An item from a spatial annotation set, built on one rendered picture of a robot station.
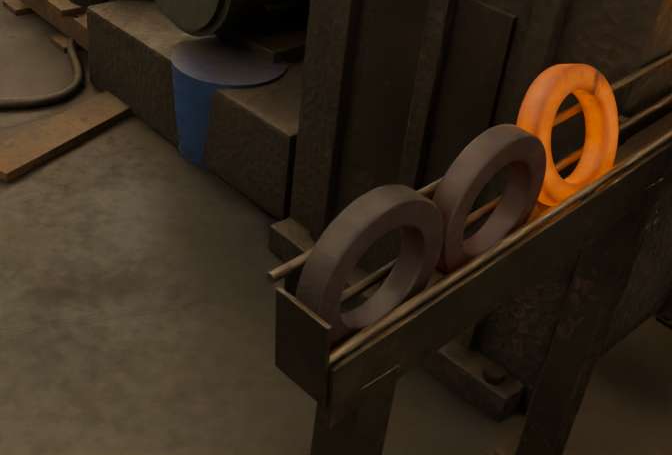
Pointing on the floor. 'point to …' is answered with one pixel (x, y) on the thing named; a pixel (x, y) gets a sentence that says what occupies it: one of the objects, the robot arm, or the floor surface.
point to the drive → (274, 44)
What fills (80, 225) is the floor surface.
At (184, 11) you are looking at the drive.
